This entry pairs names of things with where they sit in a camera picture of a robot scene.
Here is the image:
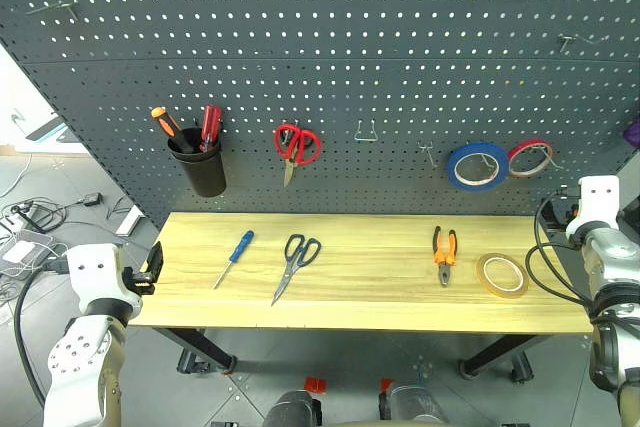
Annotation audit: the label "orange black handle screwdriver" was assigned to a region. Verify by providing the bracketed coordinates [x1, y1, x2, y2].
[150, 106, 193, 154]

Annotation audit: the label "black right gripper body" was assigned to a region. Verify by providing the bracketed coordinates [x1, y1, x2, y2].
[541, 185, 581, 234]

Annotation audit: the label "thin red tape roll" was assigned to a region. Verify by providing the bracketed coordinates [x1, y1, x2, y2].
[507, 138, 557, 179]

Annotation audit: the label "orange black pliers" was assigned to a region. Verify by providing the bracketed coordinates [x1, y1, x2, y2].
[431, 225, 459, 288]

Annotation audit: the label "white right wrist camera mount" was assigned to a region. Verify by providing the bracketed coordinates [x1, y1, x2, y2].
[564, 175, 622, 239]

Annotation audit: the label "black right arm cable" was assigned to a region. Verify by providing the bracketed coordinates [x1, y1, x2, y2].
[524, 190, 599, 309]

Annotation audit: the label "white flat board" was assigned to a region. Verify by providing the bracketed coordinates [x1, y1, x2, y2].
[24, 115, 69, 144]

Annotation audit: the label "black metal table leg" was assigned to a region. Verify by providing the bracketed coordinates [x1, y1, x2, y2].
[153, 327, 239, 376]
[458, 332, 552, 382]

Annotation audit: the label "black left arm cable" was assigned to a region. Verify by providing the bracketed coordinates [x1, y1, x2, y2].
[13, 255, 69, 411]

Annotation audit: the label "dark grey pegboard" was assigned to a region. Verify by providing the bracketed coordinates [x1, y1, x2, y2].
[0, 0, 640, 231]

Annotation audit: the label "red handle screwdriver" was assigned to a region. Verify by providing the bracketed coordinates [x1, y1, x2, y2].
[199, 104, 223, 154]

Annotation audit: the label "blue tape roll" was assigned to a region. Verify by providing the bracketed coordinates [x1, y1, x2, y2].
[446, 141, 511, 193]

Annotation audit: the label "black handle scissors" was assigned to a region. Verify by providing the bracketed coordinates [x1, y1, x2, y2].
[270, 233, 323, 308]

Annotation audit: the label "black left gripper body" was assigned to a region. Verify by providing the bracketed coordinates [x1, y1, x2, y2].
[122, 265, 157, 296]

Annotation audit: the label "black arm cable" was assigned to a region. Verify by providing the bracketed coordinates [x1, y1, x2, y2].
[13, 255, 69, 411]
[524, 190, 599, 309]

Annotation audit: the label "red handle scissors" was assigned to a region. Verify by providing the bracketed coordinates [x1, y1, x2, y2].
[273, 122, 322, 189]

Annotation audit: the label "short metal pegboard hook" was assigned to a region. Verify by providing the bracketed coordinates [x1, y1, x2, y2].
[418, 142, 439, 170]

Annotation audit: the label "wire loop pegboard hook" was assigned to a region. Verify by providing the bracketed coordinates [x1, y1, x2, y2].
[353, 118, 379, 145]

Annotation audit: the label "blue handle screwdriver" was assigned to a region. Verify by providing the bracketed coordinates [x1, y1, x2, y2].
[212, 229, 256, 291]

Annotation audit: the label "tan transparent tape roll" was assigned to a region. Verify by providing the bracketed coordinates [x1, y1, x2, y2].
[475, 252, 530, 300]

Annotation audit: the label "black plastic holder cup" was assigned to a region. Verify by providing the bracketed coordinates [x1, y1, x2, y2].
[166, 127, 228, 198]

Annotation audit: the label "purple object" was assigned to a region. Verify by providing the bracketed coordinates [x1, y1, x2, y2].
[623, 115, 640, 149]

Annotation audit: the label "long metal pegboard hook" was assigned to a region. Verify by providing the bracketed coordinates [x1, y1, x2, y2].
[26, 0, 82, 22]
[558, 32, 610, 54]

